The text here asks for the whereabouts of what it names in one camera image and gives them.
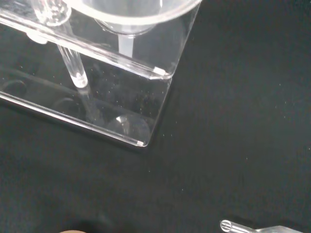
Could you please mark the clear acrylic funnel stand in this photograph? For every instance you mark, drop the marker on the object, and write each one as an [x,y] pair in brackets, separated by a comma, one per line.
[160,51]

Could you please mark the clear glass weighing funnel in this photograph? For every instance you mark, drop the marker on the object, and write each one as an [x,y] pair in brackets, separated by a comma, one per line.
[228,227]

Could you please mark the black bench cloth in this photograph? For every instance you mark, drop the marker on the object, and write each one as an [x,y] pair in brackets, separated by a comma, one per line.
[230,145]

